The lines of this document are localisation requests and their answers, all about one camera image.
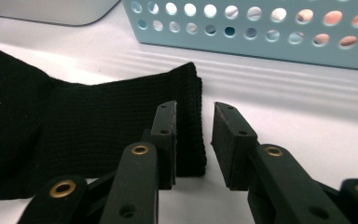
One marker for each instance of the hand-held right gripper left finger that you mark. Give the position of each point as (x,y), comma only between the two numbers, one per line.
(136,186)

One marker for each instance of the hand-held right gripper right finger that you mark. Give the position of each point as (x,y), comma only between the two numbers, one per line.
(270,186)

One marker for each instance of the black sock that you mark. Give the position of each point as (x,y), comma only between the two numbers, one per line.
(74,124)

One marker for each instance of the light blue perforated basket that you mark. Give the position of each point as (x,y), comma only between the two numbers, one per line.
(261,53)

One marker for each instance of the white divided storage box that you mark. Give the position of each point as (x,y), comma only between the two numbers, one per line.
(43,12)

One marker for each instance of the white table cover sheet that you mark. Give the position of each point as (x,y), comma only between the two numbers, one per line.
(292,109)

